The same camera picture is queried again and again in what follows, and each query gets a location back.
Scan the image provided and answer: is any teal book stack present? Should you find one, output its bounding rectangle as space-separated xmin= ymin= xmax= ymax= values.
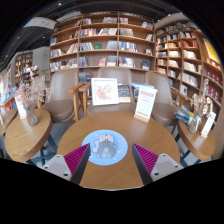
xmin=130 ymin=82 xmax=155 ymax=90

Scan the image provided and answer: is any dark covered book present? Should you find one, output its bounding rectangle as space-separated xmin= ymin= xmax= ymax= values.
xmin=117 ymin=83 xmax=132 ymax=104

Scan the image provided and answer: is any small white table sign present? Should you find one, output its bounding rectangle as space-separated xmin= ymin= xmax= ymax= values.
xmin=14 ymin=96 xmax=28 ymax=120
xmin=200 ymin=111 xmax=217 ymax=139

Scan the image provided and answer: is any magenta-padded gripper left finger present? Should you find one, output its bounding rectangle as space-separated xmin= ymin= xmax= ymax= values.
xmin=41 ymin=143 xmax=92 ymax=186

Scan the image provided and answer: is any white hanging ceiling panel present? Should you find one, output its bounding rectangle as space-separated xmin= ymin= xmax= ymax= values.
xmin=23 ymin=16 xmax=58 ymax=30

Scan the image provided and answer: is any stack of blue books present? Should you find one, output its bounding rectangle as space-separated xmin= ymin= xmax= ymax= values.
xmin=173 ymin=105 xmax=195 ymax=126

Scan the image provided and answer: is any brown upholstered wooden armchair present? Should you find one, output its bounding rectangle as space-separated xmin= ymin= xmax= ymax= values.
xmin=144 ymin=70 xmax=191 ymax=128
xmin=78 ymin=66 xmax=138 ymax=116
xmin=39 ymin=68 xmax=86 ymax=124

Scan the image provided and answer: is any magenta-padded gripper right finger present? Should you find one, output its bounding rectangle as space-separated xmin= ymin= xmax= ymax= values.
xmin=131 ymin=143 xmax=184 ymax=186

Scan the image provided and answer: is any round light blue mouse pad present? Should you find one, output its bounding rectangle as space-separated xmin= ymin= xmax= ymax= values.
xmin=81 ymin=129 xmax=129 ymax=167

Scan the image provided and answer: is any white sign in wooden stand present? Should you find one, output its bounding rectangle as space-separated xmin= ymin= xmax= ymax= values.
xmin=133 ymin=85 xmax=158 ymax=124

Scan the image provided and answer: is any glass vase with pink flowers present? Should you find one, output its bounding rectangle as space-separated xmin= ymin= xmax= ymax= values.
xmin=14 ymin=75 xmax=48 ymax=128

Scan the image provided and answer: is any curved wooden bookshelf with books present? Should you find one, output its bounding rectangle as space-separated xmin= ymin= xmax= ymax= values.
xmin=153 ymin=19 xmax=224 ymax=118

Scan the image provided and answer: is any white framed floral picture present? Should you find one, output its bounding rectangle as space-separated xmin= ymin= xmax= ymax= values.
xmin=90 ymin=77 xmax=120 ymax=107

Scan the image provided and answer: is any glass vase with dried flowers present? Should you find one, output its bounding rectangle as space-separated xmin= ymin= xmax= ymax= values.
xmin=188 ymin=78 xmax=214 ymax=135

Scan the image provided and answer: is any distant wooden bookshelf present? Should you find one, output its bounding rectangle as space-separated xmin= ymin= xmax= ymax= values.
xmin=13 ymin=49 xmax=40 ymax=84

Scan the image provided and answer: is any round wooden side table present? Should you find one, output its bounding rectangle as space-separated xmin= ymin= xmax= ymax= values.
xmin=176 ymin=118 xmax=217 ymax=164
xmin=3 ymin=108 xmax=54 ymax=164

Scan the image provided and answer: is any grey computer mouse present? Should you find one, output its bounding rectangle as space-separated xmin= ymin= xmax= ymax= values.
xmin=95 ymin=133 xmax=118 ymax=160

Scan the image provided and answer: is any wide wooden bookshelf with books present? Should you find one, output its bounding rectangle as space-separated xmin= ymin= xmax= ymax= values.
xmin=49 ymin=11 xmax=156 ymax=83

